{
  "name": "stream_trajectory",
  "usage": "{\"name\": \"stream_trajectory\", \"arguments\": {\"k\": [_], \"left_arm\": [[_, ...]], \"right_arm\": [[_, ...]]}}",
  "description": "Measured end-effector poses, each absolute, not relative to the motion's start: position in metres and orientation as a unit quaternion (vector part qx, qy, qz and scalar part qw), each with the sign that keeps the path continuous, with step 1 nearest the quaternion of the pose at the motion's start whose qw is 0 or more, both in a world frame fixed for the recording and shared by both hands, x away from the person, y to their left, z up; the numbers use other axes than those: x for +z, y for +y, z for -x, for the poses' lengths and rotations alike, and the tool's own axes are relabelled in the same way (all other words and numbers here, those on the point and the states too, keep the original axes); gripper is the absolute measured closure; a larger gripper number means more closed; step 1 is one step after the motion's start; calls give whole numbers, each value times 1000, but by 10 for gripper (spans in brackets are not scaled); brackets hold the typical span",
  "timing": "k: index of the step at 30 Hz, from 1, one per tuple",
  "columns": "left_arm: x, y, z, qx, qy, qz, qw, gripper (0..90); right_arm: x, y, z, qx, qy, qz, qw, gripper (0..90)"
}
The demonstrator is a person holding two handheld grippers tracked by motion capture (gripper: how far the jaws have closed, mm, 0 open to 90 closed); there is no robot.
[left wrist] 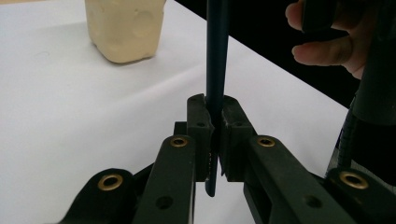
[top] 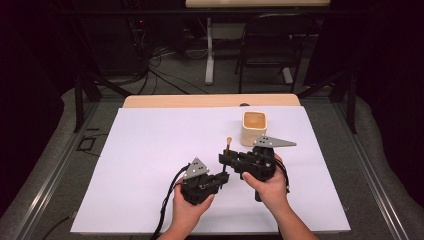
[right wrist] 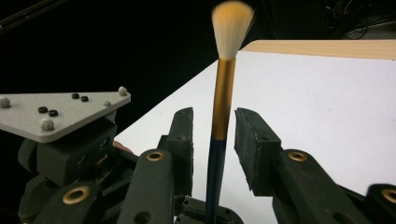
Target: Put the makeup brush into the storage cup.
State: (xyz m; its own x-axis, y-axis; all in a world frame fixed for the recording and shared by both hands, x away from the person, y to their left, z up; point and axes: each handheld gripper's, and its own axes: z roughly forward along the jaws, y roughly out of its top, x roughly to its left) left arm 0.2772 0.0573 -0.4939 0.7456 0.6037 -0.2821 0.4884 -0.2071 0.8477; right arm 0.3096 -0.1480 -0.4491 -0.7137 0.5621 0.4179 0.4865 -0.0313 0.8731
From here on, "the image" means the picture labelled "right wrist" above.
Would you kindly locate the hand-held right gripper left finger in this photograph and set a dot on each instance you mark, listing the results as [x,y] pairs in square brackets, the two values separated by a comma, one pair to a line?
[182,149]

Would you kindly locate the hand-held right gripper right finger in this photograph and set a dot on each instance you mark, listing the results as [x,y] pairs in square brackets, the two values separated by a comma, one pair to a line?
[258,155]

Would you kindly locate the white table sheet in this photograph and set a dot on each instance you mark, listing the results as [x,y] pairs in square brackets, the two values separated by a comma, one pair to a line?
[311,118]

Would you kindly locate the black metal bar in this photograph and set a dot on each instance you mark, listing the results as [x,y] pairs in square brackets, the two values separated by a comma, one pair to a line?
[28,12]

